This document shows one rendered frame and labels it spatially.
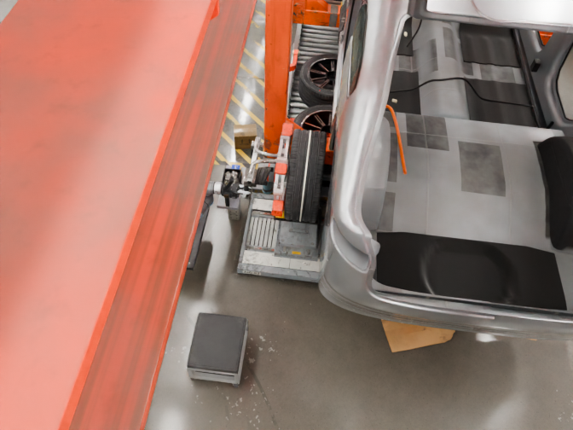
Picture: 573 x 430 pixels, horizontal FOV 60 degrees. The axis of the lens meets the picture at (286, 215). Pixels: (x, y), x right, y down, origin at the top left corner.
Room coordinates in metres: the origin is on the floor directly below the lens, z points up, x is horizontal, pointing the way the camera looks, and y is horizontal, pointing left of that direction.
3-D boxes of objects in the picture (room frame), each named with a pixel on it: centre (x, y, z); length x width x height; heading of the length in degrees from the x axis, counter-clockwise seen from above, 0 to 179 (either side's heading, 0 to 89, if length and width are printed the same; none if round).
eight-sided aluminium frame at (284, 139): (2.34, 0.06, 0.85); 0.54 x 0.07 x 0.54; 177
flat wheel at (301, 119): (3.18, -0.31, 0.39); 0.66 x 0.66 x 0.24
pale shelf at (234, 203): (2.51, 0.46, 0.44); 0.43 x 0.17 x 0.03; 177
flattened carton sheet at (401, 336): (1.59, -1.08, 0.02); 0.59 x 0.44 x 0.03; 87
